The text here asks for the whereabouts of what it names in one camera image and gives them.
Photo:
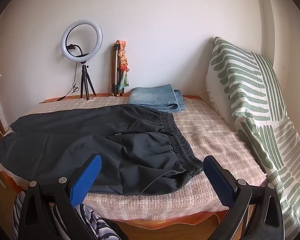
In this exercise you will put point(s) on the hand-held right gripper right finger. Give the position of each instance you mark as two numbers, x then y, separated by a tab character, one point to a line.
218	180

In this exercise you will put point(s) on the folded blue jeans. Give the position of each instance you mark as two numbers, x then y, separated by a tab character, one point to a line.
152	96

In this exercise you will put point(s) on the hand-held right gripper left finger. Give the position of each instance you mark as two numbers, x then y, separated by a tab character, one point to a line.
87	177

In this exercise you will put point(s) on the green striped white cushion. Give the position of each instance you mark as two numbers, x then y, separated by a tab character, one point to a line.
252	92

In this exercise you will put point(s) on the black pants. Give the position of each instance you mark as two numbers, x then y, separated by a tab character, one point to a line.
90	135

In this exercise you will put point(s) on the pink checked blanket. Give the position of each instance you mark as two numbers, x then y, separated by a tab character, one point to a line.
215	135

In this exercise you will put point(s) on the folded silver tripod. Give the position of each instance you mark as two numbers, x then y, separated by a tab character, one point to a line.
115	65

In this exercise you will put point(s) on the orange bed sheet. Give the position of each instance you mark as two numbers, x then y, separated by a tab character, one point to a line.
165	224

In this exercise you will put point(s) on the black white striped cloth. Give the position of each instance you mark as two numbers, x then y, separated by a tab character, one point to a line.
95	222

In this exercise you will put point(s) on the colourful puppet figurine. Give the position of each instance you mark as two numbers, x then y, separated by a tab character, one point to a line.
123	62

